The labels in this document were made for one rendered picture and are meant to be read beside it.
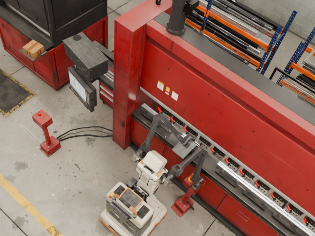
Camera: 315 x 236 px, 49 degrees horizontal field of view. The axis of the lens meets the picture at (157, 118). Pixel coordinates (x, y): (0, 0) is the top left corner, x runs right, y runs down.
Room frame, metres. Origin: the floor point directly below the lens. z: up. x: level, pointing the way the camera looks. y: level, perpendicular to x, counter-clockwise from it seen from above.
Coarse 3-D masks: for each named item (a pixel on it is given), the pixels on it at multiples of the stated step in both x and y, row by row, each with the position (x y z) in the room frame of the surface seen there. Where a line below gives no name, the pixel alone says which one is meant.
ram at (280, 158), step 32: (160, 64) 2.60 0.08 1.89; (160, 96) 2.56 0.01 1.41; (192, 96) 2.36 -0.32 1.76; (224, 96) 2.19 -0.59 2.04; (192, 128) 2.29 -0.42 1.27; (224, 128) 2.12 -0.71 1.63; (256, 128) 1.98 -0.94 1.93; (256, 160) 1.89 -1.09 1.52; (288, 160) 1.77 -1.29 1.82; (288, 192) 1.66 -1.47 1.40
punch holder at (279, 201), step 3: (273, 192) 1.72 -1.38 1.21; (276, 192) 1.70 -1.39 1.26; (270, 195) 1.72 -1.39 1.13; (276, 195) 1.69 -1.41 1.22; (279, 195) 1.68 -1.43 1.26; (270, 198) 1.70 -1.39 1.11; (276, 198) 1.68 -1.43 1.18; (279, 198) 1.67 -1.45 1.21; (282, 198) 1.66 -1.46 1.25; (276, 201) 1.66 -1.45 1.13; (279, 201) 1.65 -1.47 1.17; (282, 201) 1.64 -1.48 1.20; (285, 201) 1.63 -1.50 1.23; (279, 204) 1.64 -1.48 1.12; (282, 204) 1.63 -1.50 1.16
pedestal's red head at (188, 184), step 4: (188, 176) 1.93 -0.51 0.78; (192, 176) 1.94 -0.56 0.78; (184, 180) 1.87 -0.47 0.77; (204, 180) 1.89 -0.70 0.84; (184, 184) 1.86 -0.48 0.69; (188, 184) 1.83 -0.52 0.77; (192, 184) 1.85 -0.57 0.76; (188, 188) 1.81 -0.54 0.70; (192, 188) 1.82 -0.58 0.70; (200, 188) 1.83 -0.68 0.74; (192, 192) 1.77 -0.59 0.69; (196, 192) 1.78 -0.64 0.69
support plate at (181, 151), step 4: (180, 144) 2.22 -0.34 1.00; (192, 144) 2.25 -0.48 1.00; (172, 148) 2.14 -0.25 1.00; (176, 148) 2.15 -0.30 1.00; (180, 148) 2.16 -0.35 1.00; (184, 148) 2.17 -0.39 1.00; (188, 148) 2.18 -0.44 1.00; (192, 148) 2.20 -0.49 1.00; (176, 152) 2.10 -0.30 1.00; (180, 152) 2.11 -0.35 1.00; (184, 152) 2.12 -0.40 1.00; (188, 152) 2.13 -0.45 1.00; (180, 156) 2.05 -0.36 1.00; (184, 156) 2.06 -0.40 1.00
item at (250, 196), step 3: (243, 192) 1.80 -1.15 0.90; (246, 192) 1.81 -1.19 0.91; (246, 195) 1.78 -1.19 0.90; (249, 195) 1.78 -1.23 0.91; (252, 195) 1.79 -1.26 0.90; (249, 198) 1.75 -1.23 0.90; (252, 198) 1.75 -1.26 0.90; (255, 198) 1.76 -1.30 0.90; (252, 201) 1.73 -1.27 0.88; (255, 201) 1.72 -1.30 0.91; (258, 201) 1.73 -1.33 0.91; (258, 204) 1.69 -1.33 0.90; (261, 204) 1.70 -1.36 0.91; (261, 207) 1.67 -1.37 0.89; (264, 207) 1.67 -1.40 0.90
